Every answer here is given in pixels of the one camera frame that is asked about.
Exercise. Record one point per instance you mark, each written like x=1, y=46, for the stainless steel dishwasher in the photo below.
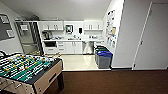
x=88, y=47

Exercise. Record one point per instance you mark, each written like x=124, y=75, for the white drawer cabinet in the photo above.
x=61, y=47

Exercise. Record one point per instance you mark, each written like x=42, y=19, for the grey bin with blue lid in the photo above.
x=104, y=60

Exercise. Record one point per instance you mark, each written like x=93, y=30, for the black coffee maker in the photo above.
x=45, y=35

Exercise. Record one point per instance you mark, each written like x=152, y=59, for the stainless steel refrigerator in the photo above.
x=28, y=38

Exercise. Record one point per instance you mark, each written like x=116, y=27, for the foosball table with green field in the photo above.
x=26, y=71

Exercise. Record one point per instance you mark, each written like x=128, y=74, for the white room door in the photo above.
x=153, y=36

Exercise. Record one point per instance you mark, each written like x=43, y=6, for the large printed wall poster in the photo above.
x=111, y=21

